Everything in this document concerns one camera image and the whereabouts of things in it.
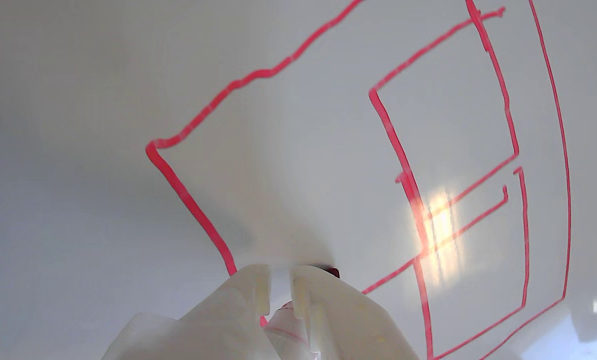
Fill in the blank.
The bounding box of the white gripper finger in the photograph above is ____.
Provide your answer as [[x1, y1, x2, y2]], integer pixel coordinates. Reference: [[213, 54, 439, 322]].
[[101, 264, 279, 360], [289, 265, 420, 360]]

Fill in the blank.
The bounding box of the red marker pen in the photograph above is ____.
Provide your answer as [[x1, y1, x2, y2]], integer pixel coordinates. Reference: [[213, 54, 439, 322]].
[[261, 265, 341, 360]]

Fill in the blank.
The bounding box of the large whiteboard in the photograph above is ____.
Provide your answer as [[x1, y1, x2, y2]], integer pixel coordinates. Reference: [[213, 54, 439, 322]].
[[0, 0, 597, 360]]

